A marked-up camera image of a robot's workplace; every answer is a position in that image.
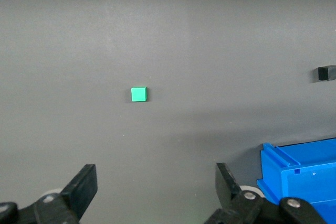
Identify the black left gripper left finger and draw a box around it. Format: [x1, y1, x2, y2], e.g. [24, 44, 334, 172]
[0, 163, 98, 224]

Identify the blue plastic storage bin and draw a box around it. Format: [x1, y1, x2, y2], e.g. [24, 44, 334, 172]
[256, 137, 336, 224]

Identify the small black cube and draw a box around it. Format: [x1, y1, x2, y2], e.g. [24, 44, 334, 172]
[318, 65, 336, 81]

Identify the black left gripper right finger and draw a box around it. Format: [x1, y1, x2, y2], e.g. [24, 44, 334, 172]
[203, 162, 328, 224]

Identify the small green cube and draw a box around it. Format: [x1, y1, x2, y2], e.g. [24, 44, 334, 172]
[130, 87, 149, 102]

